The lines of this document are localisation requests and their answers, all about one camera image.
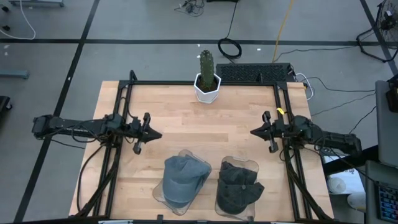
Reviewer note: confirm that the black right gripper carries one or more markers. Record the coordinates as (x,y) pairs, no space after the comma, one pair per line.
(281,130)

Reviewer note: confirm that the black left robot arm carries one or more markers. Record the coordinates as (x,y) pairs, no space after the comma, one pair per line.
(77,126)

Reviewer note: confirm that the black support beam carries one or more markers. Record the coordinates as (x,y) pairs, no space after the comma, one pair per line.
(348,161)

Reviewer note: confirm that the black chair base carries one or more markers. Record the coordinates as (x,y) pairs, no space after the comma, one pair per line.
(4,104)

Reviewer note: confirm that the white hexagonal planter pot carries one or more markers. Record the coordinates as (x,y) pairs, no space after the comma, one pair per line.
(206,96)

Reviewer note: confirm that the black aluminium frame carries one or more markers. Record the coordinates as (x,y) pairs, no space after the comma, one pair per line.
(161,83)

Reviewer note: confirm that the clear plastic bin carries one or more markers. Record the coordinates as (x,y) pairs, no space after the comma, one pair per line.
(241,159)
(158,194)

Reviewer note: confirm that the grey desk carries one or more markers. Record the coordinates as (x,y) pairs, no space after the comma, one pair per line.
(385,140)
(371,193)

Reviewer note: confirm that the black floor fan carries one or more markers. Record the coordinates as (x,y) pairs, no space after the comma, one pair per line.
(388,23)

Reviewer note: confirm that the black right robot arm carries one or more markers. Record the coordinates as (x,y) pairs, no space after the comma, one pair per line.
(335,140)

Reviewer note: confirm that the white roll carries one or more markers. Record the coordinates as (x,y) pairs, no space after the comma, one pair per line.
(357,200)
(337,185)

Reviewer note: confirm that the black keyboard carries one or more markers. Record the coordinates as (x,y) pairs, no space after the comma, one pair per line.
(255,73)

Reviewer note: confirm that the black device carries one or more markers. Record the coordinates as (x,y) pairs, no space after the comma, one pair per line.
(393,99)

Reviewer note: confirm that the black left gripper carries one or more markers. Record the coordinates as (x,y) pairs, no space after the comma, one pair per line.
(138,130)

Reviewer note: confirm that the dark grey cap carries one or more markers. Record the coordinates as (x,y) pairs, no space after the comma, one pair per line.
(236,171)
(236,196)

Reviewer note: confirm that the tall green cactus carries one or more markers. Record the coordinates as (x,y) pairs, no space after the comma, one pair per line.
(207,65)

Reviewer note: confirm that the yellow tag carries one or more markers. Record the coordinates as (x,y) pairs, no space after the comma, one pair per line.
(280,111)

